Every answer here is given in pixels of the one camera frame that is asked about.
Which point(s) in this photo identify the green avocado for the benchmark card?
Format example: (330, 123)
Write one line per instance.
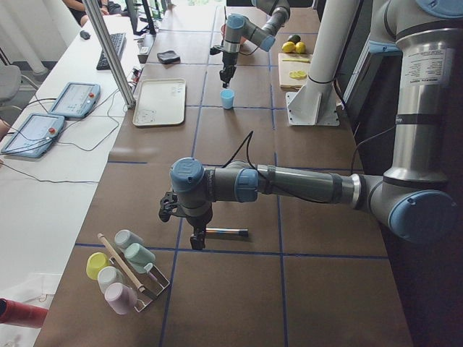
(294, 38)

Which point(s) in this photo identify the bamboo cutting board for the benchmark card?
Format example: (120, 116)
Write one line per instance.
(286, 67)

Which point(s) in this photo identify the pink cup on rack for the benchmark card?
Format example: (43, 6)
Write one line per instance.
(120, 298)

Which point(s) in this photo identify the pale grey cup on rack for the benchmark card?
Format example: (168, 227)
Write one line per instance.
(107, 276)

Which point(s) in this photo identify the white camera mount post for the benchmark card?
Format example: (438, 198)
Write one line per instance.
(315, 102)

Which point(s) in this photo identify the lemon slices stack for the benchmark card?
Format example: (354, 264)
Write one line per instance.
(298, 75)

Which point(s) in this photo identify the grey folded cloth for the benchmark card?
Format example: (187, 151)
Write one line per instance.
(168, 57)

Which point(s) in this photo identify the wooden rack handle rod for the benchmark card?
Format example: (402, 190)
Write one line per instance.
(139, 286)

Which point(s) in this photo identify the red bottle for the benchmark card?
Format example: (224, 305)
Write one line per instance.
(23, 315)

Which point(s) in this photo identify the teach pendant far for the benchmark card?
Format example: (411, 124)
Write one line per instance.
(76, 100)

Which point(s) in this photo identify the light blue plastic cup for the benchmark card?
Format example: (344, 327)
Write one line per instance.
(227, 98)

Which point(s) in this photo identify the steel muddler with black tip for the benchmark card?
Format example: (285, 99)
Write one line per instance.
(223, 232)

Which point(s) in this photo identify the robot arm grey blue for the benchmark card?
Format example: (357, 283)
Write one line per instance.
(239, 26)
(407, 198)

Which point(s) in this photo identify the yellow cup on rack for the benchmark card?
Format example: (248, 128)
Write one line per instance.
(95, 263)

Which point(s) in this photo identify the teach pendant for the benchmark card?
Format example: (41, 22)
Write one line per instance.
(35, 136)
(76, 100)

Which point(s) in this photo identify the aluminium frame post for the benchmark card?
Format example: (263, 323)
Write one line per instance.
(99, 25)

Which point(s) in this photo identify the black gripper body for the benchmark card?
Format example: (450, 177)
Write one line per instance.
(198, 220)
(228, 60)

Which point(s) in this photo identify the cream bear serving tray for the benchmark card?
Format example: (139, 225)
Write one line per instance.
(160, 102)

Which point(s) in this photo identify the mint green cup on rack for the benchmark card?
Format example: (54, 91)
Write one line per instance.
(140, 258)

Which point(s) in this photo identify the white wire cup rack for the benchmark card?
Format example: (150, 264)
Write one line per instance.
(154, 281)

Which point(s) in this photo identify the teach pendant near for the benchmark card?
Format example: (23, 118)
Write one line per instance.
(35, 136)

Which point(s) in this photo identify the yellow lemon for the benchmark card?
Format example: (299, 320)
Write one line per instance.
(288, 47)
(300, 48)

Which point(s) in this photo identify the yellow lemon right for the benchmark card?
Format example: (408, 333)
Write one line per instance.
(300, 48)

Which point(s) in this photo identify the black computer mouse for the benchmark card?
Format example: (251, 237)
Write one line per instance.
(84, 35)

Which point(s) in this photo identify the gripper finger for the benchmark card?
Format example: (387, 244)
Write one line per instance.
(229, 75)
(195, 242)
(201, 238)
(223, 76)

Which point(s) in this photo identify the yellow lemon left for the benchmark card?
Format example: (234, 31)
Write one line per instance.
(288, 47)

